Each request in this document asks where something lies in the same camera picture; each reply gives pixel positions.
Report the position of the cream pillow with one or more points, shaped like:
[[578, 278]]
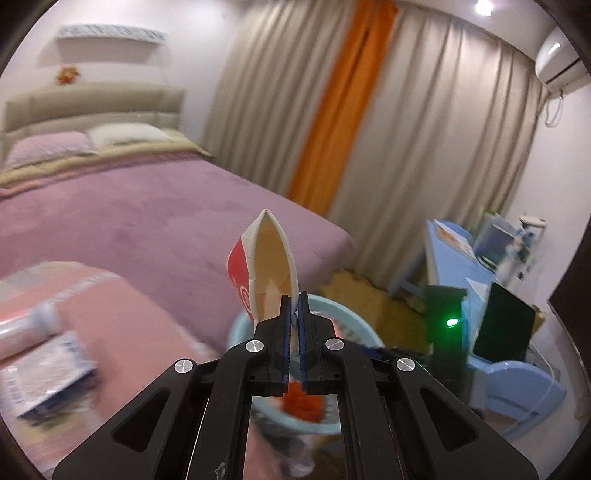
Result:
[[117, 134]]

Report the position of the pink patterned blanket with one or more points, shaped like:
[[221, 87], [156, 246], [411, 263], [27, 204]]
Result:
[[128, 337]]

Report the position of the orange plush toy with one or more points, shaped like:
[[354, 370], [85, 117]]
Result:
[[67, 75]]

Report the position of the white wall shelf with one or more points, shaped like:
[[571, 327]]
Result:
[[110, 31]]

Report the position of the orange yarn ball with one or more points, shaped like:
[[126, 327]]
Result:
[[297, 403]]

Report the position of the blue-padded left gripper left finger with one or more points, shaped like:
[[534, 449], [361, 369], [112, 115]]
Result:
[[283, 362]]

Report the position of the pink and white bottle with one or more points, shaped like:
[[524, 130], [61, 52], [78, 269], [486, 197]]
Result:
[[29, 328]]

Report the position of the stacked books on desk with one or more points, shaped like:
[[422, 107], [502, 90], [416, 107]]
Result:
[[490, 237]]

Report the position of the light blue desk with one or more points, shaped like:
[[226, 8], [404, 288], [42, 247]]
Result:
[[447, 266]]

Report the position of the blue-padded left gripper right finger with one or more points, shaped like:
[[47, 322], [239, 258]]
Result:
[[303, 313]]

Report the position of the orange curtain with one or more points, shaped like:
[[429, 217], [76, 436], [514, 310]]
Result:
[[345, 101]]

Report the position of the pink pillow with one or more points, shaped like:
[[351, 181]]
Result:
[[46, 147]]

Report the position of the beige padded headboard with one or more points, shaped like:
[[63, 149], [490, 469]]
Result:
[[82, 106]]

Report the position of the purple bed cover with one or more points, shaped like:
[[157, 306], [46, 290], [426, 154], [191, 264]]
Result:
[[167, 228]]

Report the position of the white and blue milk carton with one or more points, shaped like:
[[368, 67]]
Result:
[[50, 377]]

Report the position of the black tablet screen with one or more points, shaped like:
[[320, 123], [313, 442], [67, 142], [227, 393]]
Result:
[[506, 327]]

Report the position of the beige curtain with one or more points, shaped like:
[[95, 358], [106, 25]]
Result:
[[448, 129]]

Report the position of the white air conditioner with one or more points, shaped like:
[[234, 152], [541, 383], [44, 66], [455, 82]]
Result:
[[558, 64]]

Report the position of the light blue chair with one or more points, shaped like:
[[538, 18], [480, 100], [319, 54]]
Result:
[[519, 391]]

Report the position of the red and white paper cup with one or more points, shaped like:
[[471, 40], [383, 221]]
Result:
[[261, 268]]

